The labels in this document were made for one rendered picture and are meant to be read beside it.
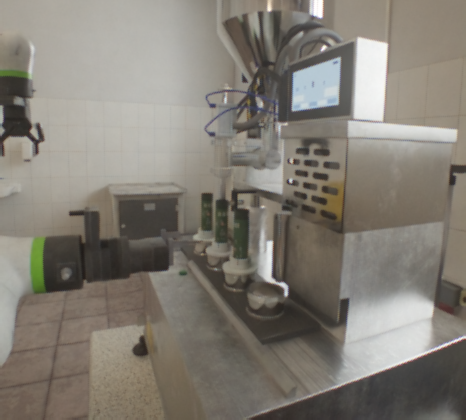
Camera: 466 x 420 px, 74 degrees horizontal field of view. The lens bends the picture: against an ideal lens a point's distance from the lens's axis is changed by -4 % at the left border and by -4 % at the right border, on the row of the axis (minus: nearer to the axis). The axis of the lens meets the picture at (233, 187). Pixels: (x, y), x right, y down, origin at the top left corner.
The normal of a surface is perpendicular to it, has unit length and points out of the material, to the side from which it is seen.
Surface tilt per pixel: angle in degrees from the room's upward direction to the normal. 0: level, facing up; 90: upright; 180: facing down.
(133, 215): 90
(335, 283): 90
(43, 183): 90
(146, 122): 90
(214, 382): 0
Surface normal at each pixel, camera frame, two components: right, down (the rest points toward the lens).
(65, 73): 0.39, 0.13
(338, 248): -0.92, 0.03
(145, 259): 0.05, 0.13
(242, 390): 0.02, -0.99
